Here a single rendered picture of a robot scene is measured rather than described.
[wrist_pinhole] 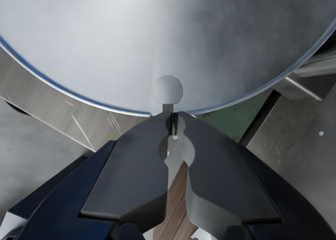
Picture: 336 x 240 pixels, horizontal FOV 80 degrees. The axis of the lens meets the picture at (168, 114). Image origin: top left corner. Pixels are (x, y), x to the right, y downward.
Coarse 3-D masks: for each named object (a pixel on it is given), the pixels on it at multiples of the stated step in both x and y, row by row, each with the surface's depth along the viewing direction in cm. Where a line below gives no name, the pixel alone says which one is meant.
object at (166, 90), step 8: (160, 80) 14; (168, 80) 14; (176, 80) 14; (152, 88) 14; (160, 88) 14; (168, 88) 14; (176, 88) 14; (160, 96) 14; (168, 96) 14; (176, 96) 14
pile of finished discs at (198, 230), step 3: (198, 228) 61; (195, 231) 61; (198, 231) 62; (201, 231) 62; (204, 231) 62; (192, 234) 62; (195, 234) 62; (198, 234) 62; (201, 234) 62; (204, 234) 62; (207, 234) 62; (192, 237) 62; (195, 237) 62; (198, 237) 62; (201, 237) 62; (204, 237) 62; (207, 237) 62; (210, 237) 62
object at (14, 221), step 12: (72, 168) 81; (48, 180) 68; (60, 180) 70; (36, 192) 60; (48, 192) 62; (24, 204) 54; (36, 204) 56; (12, 216) 50; (24, 216) 51; (0, 228) 50; (12, 228) 50
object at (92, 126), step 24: (0, 48) 14; (0, 72) 14; (24, 72) 14; (0, 96) 15; (24, 96) 15; (48, 96) 15; (48, 120) 15; (72, 120) 15; (96, 120) 15; (120, 120) 15; (144, 120) 15; (96, 144) 15
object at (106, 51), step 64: (0, 0) 14; (64, 0) 14; (128, 0) 14; (192, 0) 14; (256, 0) 14; (320, 0) 14; (64, 64) 14; (128, 64) 14; (192, 64) 14; (256, 64) 14
